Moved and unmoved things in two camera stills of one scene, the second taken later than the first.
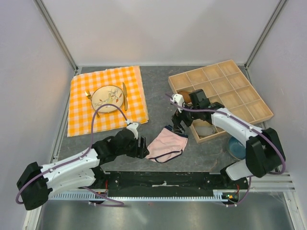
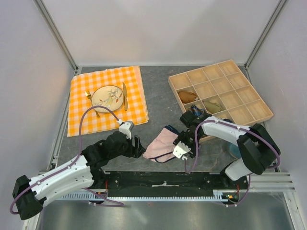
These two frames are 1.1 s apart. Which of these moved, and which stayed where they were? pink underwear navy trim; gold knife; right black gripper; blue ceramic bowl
Moved: right black gripper
Stayed: blue ceramic bowl; pink underwear navy trim; gold knife
